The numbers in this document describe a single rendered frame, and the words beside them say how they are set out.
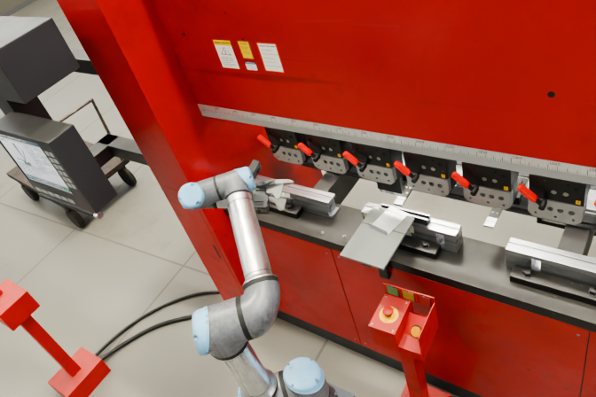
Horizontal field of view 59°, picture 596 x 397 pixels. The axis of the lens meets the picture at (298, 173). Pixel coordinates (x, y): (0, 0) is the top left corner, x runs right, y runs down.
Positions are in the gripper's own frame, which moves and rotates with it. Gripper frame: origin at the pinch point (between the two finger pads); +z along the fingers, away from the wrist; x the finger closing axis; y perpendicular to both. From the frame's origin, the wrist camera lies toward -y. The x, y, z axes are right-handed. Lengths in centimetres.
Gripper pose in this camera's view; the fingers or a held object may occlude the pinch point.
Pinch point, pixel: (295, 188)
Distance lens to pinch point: 166.0
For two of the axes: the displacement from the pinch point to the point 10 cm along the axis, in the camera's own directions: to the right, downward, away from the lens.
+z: 10.0, -0.3, -0.3
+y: 0.2, 9.3, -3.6
